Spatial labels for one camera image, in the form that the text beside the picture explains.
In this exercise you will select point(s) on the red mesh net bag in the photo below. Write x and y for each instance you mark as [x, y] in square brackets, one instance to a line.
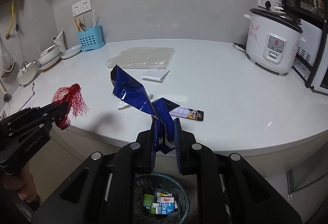
[72, 95]

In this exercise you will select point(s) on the left hand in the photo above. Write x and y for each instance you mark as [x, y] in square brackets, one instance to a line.
[23, 183]

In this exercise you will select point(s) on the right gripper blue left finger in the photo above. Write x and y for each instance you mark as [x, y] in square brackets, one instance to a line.
[154, 141]

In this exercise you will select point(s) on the white dish cloth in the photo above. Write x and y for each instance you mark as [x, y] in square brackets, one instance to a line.
[20, 97]

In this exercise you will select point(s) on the light blue plate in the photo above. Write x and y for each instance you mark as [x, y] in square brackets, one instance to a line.
[71, 52]

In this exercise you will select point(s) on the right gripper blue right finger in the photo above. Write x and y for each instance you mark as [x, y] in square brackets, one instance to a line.
[178, 143]

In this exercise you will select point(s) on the white rice cooker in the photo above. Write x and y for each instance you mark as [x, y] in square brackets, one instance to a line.
[273, 39]

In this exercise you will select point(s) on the green mesh trash bin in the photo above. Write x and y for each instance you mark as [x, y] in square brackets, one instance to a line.
[159, 198]

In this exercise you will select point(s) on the white microwave oven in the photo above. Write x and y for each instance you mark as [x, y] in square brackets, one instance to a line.
[311, 58]

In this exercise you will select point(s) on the small clear plastic bag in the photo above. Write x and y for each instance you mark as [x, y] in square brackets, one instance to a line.
[157, 75]

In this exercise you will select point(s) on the clear bubble wrap sheet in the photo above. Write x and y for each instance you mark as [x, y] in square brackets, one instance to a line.
[142, 58]

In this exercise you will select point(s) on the purple black snack wrapper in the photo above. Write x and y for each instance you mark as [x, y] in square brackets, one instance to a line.
[187, 113]

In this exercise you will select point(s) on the white wall socket right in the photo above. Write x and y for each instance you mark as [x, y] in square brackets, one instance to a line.
[261, 3]

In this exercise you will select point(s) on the white stacked bowls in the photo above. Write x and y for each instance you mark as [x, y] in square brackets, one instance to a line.
[50, 57]

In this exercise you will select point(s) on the blue utensil holder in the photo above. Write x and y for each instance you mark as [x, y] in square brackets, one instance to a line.
[91, 39]

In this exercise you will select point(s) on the white double wall socket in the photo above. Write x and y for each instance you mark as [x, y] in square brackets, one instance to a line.
[81, 7]

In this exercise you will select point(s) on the blue foil snack wrapper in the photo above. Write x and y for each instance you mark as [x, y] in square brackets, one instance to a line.
[159, 108]

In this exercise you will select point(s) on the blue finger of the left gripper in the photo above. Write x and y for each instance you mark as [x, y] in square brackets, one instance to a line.
[54, 111]

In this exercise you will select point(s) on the blue white milk carton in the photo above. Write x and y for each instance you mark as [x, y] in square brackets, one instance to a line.
[167, 205]

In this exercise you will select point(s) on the white pitcher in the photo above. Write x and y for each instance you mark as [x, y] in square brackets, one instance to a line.
[60, 41]

